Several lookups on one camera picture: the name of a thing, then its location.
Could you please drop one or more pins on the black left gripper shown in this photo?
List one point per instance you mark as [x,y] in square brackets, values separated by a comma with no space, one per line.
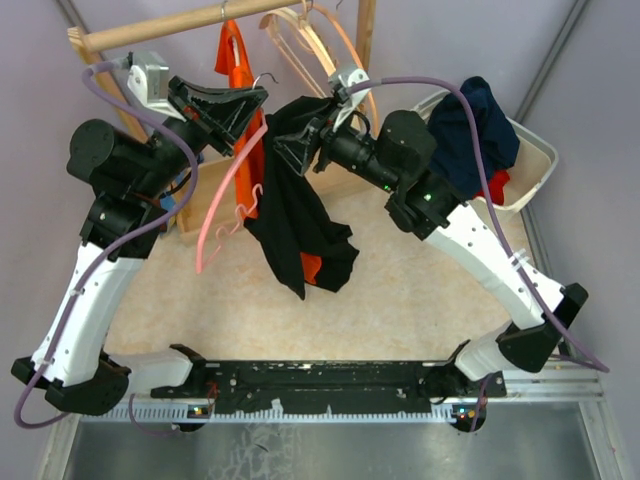
[215,113]

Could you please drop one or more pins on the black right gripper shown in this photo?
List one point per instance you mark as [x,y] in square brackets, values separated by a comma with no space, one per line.
[294,148]

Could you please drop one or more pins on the black orange t shirt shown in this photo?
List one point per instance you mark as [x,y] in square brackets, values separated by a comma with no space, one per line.
[300,242]

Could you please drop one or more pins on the pink hanger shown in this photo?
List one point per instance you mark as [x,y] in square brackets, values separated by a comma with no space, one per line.
[231,190]

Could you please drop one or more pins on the beige wooden hanger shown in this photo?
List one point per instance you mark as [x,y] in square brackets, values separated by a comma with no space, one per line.
[312,41]

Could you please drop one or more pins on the red t shirt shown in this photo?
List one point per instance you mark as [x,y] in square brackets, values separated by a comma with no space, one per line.
[496,186]

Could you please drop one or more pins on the cream plastic hook hanger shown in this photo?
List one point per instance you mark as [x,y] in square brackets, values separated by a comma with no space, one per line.
[280,26]

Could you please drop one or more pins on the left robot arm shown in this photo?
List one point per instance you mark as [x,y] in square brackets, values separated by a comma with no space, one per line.
[127,176]

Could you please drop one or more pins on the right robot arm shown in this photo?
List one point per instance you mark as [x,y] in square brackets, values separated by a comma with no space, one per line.
[424,204]

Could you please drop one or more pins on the white plastic hanger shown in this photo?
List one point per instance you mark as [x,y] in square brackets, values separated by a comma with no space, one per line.
[232,41]

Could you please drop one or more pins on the wooden clothes rack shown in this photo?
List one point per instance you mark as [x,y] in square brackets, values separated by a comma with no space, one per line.
[190,219]

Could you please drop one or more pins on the white laundry basket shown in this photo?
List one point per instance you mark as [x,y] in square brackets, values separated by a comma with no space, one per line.
[504,144]

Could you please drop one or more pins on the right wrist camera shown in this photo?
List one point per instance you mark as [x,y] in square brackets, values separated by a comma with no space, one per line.
[343,83]

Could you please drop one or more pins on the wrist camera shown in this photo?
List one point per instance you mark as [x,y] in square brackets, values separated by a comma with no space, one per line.
[343,83]
[148,80]

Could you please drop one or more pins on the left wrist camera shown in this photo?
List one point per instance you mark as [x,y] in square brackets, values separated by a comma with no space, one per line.
[148,80]

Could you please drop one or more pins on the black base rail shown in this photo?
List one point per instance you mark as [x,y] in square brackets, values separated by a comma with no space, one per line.
[342,387]

